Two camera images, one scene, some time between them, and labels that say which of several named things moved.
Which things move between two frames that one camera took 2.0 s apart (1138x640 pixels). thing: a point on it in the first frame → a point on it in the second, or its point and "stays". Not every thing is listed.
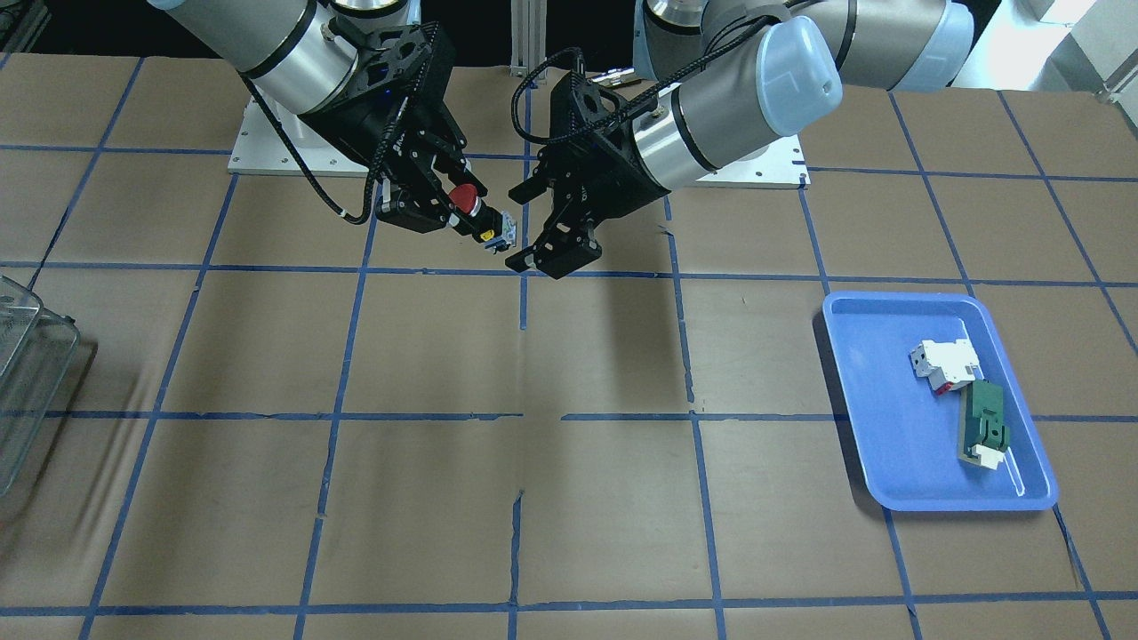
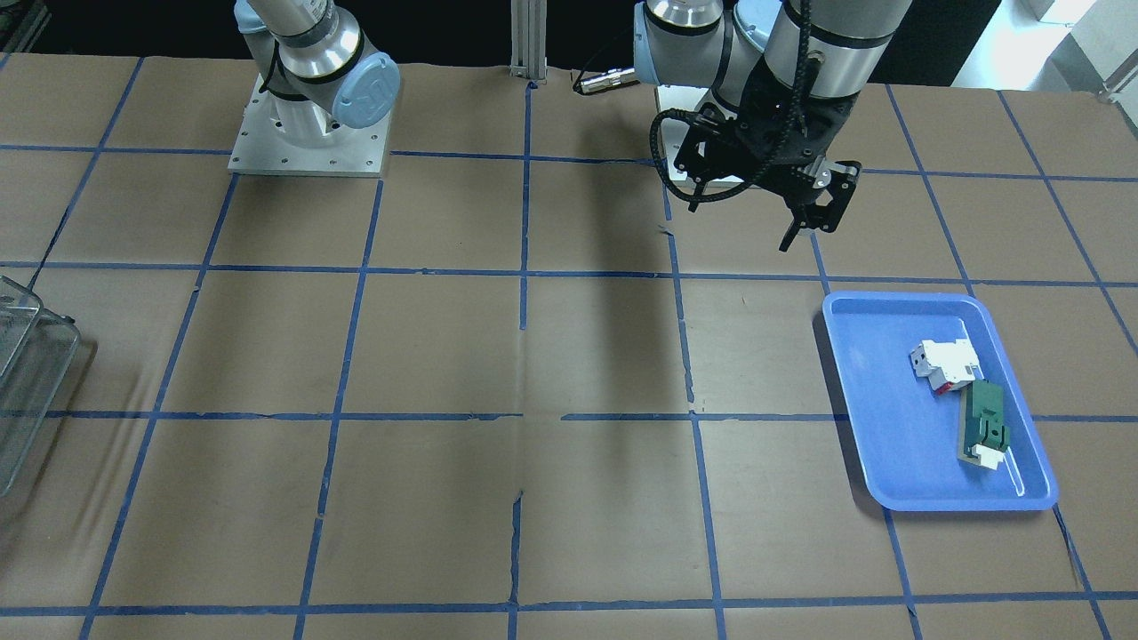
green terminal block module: [982, 437] stays
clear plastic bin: [37, 341] stays
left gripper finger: [527, 259] → [790, 236]
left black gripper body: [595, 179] → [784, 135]
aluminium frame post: [528, 36] stays
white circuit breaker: [946, 364] stays
